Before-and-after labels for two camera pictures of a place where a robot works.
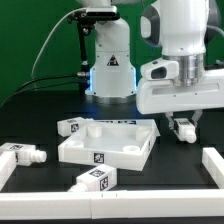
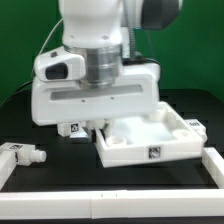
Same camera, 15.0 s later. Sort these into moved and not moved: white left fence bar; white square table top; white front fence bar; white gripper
Moved: white gripper; white square table top
Not moved: white left fence bar; white front fence bar
